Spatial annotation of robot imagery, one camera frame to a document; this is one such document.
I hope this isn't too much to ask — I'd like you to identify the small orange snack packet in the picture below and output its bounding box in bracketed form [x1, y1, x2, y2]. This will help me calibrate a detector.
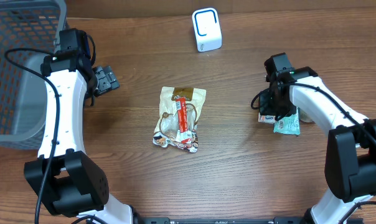
[258, 113, 275, 124]

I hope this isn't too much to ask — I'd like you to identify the teal orange snack packet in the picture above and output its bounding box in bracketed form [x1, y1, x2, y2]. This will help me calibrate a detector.
[273, 110, 300, 136]

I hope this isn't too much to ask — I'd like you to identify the white green round container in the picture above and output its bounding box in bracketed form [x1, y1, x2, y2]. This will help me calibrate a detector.
[298, 108, 313, 123]

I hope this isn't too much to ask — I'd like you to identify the beige pet treat bag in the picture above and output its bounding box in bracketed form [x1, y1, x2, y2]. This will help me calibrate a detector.
[153, 86, 207, 153]

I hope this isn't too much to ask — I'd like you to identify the red stick snack packet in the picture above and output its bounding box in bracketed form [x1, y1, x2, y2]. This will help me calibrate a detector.
[176, 98, 190, 144]

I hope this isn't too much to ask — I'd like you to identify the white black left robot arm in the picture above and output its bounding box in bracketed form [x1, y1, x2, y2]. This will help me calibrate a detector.
[24, 50, 142, 223]

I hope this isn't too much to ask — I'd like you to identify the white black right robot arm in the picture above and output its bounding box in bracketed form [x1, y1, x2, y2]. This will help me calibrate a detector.
[261, 67, 376, 223]

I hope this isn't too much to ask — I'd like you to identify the white barcode scanner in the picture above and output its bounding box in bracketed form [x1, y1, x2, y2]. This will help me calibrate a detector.
[192, 7, 222, 52]

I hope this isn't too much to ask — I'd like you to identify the grey plastic mesh basket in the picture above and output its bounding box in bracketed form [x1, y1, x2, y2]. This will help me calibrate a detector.
[0, 0, 68, 150]

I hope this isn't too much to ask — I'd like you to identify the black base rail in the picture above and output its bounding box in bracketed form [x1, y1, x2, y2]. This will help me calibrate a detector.
[141, 217, 306, 224]

